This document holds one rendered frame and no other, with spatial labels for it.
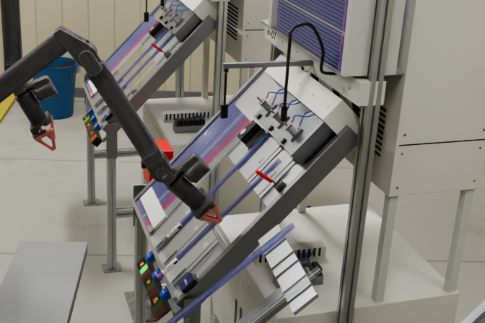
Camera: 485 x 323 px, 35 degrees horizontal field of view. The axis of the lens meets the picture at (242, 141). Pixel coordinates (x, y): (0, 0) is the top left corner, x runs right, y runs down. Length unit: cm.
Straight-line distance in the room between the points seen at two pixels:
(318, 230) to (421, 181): 67
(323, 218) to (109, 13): 346
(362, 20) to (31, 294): 133
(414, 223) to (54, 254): 238
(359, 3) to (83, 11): 421
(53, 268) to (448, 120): 137
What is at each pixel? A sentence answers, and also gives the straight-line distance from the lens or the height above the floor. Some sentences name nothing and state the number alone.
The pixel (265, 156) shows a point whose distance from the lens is 239.
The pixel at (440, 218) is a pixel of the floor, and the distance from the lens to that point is 462.
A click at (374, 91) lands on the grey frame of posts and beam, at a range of 213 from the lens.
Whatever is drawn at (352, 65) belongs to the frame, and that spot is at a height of 142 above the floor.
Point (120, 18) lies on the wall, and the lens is 607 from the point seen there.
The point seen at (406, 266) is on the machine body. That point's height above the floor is 62.
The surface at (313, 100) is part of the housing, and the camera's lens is 226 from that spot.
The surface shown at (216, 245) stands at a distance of 229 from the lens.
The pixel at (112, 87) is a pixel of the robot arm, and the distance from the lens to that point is 208.
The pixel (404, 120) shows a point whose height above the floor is 125.
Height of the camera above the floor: 196
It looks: 21 degrees down
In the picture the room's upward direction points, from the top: 3 degrees clockwise
